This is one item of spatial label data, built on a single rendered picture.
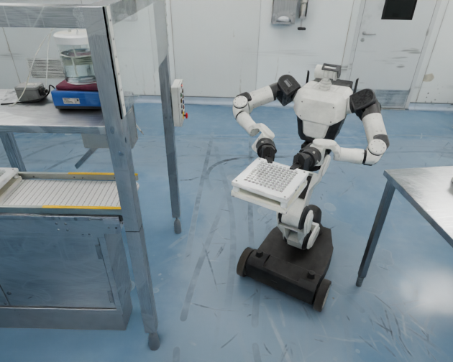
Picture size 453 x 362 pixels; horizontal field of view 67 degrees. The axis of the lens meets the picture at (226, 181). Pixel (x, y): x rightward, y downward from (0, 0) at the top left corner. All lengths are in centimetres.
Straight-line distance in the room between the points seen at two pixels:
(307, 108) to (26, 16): 128
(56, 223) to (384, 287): 204
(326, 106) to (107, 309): 159
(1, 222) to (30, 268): 35
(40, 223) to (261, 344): 133
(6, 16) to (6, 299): 153
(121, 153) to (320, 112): 104
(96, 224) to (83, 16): 85
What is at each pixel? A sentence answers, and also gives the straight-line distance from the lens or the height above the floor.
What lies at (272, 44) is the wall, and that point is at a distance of 510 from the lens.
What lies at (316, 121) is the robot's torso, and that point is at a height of 113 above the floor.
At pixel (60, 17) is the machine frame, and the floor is 169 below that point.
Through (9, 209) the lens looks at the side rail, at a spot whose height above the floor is 93.
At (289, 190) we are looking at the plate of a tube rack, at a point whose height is 107.
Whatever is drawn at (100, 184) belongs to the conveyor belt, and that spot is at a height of 91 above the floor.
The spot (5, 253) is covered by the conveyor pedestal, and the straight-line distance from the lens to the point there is 202.
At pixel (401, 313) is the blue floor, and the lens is 253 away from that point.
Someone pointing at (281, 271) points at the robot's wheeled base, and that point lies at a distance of 226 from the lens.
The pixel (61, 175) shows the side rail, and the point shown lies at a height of 93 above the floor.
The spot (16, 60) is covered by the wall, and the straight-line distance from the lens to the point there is 611.
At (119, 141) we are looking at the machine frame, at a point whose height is 129.
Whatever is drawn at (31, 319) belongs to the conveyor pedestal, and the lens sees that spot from 240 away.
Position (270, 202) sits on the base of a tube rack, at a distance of 137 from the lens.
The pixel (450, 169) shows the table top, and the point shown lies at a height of 89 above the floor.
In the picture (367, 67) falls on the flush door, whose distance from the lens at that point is 544.
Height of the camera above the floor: 184
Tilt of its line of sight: 33 degrees down
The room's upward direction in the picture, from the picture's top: 1 degrees clockwise
